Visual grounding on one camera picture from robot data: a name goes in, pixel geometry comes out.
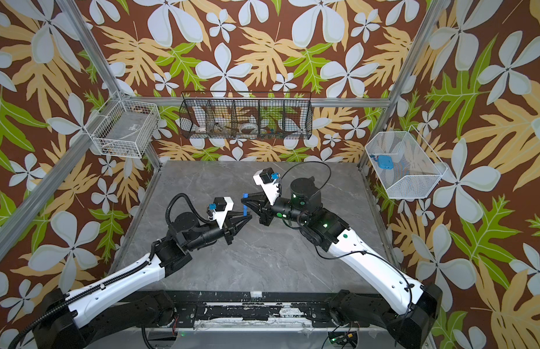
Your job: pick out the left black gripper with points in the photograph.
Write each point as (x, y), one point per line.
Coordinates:
(232, 229)

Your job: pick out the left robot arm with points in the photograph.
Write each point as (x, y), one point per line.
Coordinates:
(69, 317)

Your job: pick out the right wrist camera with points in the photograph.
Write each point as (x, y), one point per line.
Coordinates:
(270, 182)

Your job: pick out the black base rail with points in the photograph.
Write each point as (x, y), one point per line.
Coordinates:
(203, 310)

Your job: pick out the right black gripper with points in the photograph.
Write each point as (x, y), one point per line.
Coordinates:
(266, 215)

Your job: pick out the white mesh basket right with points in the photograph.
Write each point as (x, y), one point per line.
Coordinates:
(418, 169)

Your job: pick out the blue object in basket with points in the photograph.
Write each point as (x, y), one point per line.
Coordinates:
(385, 162)

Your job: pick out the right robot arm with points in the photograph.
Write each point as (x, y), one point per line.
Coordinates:
(405, 307)

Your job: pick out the white wire basket left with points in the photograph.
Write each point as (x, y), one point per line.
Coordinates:
(124, 127)

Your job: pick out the black wire basket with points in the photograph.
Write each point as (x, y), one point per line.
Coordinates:
(248, 115)

